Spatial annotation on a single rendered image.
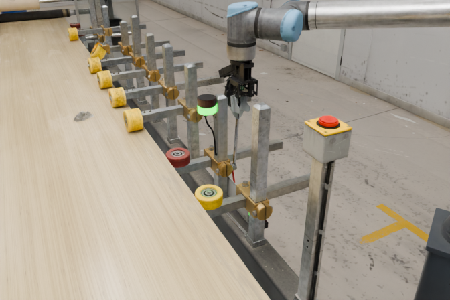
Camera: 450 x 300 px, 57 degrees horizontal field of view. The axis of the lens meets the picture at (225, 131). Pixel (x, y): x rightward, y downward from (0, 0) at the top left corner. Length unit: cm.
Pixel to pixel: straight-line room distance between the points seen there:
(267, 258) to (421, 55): 313
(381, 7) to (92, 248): 101
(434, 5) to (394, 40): 300
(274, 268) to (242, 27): 70
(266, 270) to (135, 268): 42
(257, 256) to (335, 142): 55
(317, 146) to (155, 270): 45
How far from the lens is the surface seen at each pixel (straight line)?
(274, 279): 123
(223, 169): 138
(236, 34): 126
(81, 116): 173
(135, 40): 221
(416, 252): 255
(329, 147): 85
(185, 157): 136
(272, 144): 154
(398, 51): 429
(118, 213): 115
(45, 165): 144
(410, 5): 131
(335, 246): 244
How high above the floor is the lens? 159
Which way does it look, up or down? 27 degrees down
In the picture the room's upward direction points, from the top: straight up
